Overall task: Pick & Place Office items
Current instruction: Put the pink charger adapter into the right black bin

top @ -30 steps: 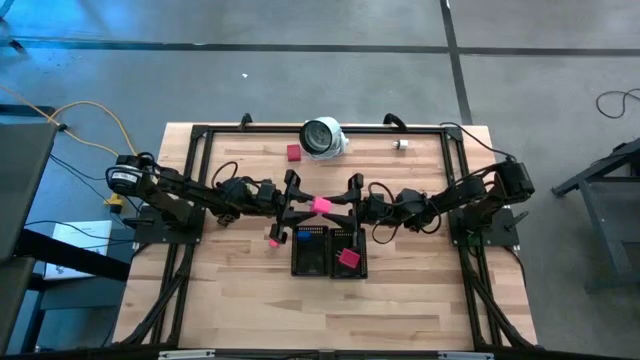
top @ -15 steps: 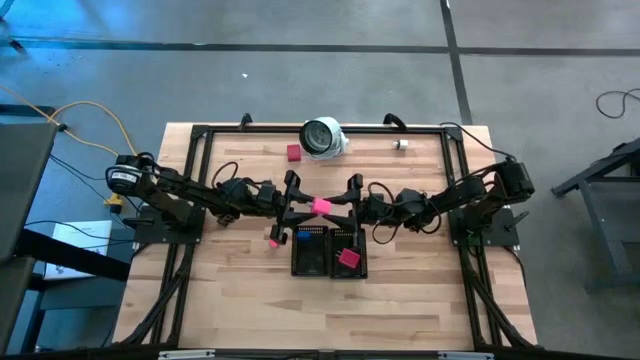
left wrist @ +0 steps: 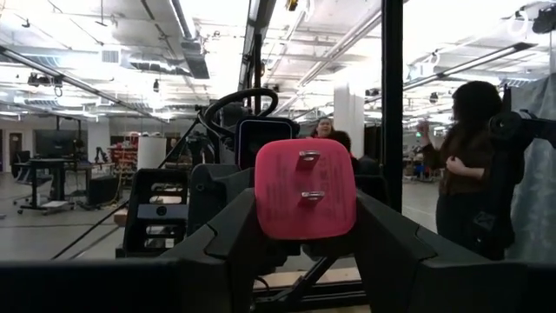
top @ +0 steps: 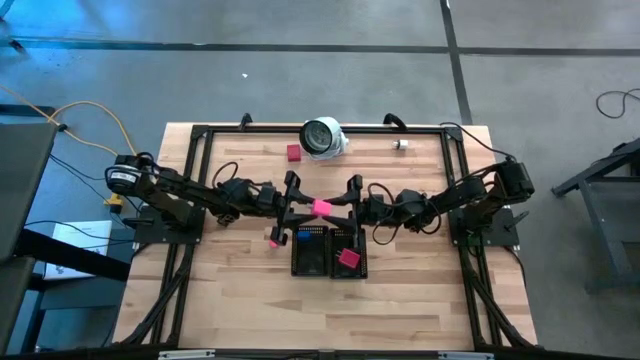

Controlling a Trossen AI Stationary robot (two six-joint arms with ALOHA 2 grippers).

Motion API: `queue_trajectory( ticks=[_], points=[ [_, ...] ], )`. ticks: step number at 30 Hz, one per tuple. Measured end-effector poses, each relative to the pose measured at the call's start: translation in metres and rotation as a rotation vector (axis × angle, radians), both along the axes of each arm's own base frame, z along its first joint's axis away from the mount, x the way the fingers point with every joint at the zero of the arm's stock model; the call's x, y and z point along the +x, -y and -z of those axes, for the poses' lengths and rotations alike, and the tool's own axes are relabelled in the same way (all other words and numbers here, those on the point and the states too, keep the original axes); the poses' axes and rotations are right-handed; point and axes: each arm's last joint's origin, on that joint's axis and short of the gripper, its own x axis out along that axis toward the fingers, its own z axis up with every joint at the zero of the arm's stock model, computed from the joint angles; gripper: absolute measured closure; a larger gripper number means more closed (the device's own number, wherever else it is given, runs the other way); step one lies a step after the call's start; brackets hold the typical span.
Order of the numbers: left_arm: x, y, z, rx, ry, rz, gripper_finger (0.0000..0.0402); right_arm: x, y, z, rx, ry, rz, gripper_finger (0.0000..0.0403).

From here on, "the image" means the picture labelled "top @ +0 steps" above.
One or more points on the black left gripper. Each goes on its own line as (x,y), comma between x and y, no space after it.
(280,202)

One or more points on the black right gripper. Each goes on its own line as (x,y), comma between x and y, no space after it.
(370,210)

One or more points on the pink charger block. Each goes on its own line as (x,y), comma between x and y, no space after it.
(321,207)

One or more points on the blue charger block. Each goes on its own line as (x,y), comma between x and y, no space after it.
(304,236)

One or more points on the small pink and white charger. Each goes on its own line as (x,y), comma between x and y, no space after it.
(273,244)

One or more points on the red charger block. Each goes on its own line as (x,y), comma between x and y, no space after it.
(294,153)
(349,259)

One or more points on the black slotted plastic basket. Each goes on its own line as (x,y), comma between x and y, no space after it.
(310,260)
(337,272)

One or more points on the small white plug adapter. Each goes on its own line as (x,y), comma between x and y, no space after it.
(401,144)

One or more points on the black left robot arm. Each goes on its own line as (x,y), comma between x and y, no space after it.
(190,192)

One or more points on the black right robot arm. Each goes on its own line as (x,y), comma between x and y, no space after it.
(465,192)

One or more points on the white cylinder with black rim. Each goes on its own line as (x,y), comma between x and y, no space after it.
(320,137)

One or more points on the white paper sheet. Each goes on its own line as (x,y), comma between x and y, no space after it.
(85,237)

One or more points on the black metal beam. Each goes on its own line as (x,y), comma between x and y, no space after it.
(75,257)

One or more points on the black metal side table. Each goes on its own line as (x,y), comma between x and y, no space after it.
(605,225)

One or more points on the dark grey desk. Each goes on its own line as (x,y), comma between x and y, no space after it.
(25,190)

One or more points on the black aluminium rig frame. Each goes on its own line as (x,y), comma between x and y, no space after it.
(260,129)

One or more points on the black frame clamp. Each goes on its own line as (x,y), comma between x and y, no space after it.
(395,120)
(245,120)

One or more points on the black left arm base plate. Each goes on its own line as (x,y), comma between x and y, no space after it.
(150,232)

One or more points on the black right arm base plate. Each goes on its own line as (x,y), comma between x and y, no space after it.
(500,233)

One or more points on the silver metal bracket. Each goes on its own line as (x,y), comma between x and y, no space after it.
(465,356)
(185,355)

